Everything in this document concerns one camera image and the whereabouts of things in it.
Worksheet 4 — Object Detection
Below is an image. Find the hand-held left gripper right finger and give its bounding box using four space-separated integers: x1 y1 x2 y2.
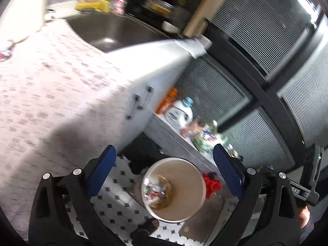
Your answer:
210 143 301 246

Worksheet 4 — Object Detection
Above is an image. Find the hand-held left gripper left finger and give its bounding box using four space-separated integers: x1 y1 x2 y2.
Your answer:
28 145 117 246

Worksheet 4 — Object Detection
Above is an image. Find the red cloth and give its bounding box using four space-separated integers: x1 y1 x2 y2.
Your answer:
202 172 222 200

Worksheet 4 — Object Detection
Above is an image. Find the beige trash bin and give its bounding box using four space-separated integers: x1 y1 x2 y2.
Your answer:
141 157 207 223

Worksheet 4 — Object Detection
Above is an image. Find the foil ball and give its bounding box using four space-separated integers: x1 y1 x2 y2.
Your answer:
143 175 167 198

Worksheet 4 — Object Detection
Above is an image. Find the person's right forearm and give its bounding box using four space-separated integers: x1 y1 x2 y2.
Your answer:
299 216 316 246

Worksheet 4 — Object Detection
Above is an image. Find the person's right hand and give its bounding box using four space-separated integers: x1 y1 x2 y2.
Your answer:
297 205 312 229

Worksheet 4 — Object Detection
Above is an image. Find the clear plastic bag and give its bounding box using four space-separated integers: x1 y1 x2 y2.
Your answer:
191 119 228 153

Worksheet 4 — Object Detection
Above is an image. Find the dark bag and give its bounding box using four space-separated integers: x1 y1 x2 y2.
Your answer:
123 133 164 175

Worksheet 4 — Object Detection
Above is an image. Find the grey low shelf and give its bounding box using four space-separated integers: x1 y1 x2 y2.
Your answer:
143 114 244 200

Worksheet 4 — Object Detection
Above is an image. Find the white laundry detergent bottle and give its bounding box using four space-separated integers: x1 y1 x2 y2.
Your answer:
164 97 194 130

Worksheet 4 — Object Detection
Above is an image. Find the person's foot in black sandal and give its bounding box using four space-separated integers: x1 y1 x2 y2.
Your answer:
129 218 159 246

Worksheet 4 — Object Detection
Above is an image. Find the patterned counter mat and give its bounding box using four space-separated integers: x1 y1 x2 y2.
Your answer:
0 19 144 239

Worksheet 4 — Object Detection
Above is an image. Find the orange spray bottle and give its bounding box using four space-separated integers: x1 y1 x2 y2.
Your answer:
156 87 178 114

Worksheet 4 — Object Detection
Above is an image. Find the white kitchen cabinet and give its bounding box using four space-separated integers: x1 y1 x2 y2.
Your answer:
108 37 213 154

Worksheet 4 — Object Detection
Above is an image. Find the steel sink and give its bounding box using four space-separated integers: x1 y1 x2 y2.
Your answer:
65 13 177 54

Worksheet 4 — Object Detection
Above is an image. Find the ribbed glass sliding door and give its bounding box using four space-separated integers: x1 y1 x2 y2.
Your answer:
174 0 328 170

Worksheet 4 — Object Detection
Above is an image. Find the tall wooden board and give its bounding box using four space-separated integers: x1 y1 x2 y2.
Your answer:
183 0 228 38

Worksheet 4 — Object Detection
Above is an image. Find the pink bottle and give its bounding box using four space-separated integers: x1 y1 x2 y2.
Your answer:
110 0 129 14

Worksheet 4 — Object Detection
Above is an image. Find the cream air fryer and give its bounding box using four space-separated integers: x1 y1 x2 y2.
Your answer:
0 0 49 40

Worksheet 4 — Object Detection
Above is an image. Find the black cabinet handle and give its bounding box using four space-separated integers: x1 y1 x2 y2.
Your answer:
140 86 154 110
127 95 140 120

